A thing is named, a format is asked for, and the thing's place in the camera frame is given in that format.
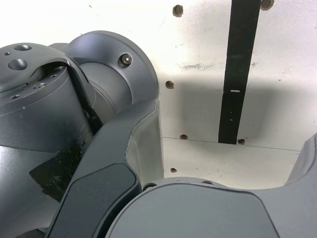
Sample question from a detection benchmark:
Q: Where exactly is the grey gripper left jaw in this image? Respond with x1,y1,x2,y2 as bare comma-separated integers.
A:
46,98,165,238

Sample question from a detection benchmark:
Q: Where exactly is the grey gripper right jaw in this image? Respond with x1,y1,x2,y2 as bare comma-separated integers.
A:
104,132,317,238

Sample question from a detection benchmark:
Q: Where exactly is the black tape strip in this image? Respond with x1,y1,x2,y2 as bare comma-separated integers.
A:
217,0,261,144

